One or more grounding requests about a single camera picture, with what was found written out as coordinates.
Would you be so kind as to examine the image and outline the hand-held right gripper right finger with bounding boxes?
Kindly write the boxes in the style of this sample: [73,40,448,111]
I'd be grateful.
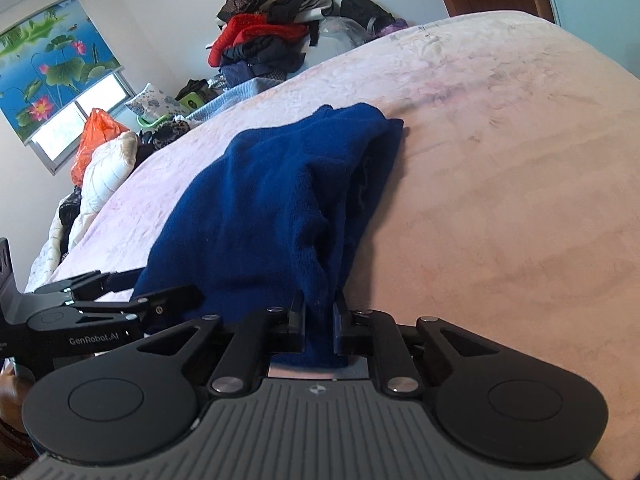
[332,292,501,395]

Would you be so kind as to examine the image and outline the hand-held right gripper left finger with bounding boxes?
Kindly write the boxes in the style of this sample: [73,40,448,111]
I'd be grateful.
[135,294,307,396]

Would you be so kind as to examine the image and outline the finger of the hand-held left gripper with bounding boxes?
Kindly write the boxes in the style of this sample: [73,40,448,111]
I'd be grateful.
[65,284,205,333]
[34,269,146,297]

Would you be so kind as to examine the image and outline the blue sweater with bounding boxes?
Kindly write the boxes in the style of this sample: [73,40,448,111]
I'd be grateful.
[132,103,405,368]

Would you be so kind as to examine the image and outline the dark patterned clothes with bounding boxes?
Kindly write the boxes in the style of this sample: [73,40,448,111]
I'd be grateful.
[59,187,83,228]

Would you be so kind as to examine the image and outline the person's left hand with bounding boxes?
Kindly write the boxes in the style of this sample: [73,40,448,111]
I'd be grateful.
[0,360,31,436]

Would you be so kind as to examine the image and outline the white quilted jacket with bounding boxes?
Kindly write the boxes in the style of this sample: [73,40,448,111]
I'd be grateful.
[67,131,138,251]

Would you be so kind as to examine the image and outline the orange plastic bag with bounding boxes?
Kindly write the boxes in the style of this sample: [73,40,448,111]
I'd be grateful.
[70,108,132,186]

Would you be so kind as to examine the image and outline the window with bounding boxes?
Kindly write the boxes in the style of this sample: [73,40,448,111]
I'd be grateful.
[27,71,136,176]

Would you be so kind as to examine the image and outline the floral pillow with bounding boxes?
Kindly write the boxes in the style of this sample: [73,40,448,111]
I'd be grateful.
[125,82,186,121]

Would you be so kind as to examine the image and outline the pink blanket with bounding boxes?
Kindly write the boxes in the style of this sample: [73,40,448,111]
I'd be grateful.
[25,10,640,480]

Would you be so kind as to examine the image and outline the green and black bag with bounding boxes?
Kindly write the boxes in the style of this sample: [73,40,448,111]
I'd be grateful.
[175,79,211,111]

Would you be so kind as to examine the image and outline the light blue quilted blanket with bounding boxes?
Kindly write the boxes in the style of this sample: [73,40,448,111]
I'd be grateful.
[187,77,276,123]

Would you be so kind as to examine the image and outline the lotus print roller blind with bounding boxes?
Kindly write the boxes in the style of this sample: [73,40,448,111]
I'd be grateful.
[0,0,123,133]

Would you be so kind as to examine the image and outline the navy jacket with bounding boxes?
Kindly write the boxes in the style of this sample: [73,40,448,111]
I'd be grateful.
[220,42,306,86]

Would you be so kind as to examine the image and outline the red garment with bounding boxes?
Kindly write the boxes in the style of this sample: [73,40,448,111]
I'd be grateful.
[207,14,308,68]

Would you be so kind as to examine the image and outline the clear plastic bag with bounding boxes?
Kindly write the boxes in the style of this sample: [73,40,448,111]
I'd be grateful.
[317,16,373,53]

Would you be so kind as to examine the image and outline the dark patterned garment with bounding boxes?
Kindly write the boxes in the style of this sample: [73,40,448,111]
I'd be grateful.
[217,0,281,23]

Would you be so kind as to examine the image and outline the black and white garment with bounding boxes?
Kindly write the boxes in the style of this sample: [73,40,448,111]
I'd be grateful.
[267,0,333,26]

